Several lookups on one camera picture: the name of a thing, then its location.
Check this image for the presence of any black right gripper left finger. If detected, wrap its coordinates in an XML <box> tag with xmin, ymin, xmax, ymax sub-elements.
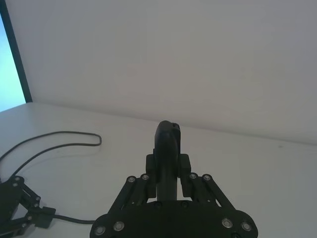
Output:
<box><xmin>108</xmin><ymin>153</ymin><xmax>158</xmax><ymax>216</ymax></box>

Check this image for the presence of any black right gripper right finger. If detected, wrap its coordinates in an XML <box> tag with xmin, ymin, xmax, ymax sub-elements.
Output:
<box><xmin>178</xmin><ymin>153</ymin><xmax>238</xmax><ymax>213</ymax></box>

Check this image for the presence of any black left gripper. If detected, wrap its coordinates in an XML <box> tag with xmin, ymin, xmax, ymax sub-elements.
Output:
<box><xmin>0</xmin><ymin>176</ymin><xmax>56</xmax><ymax>237</ymax></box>

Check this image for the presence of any thin black cord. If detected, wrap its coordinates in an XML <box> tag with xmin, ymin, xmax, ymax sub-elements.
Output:
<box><xmin>0</xmin><ymin>131</ymin><xmax>103</xmax><ymax>225</ymax></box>

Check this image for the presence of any bright pale blue panel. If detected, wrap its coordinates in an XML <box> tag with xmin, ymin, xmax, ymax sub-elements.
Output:
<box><xmin>0</xmin><ymin>10</ymin><xmax>27</xmax><ymax>113</ymax></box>

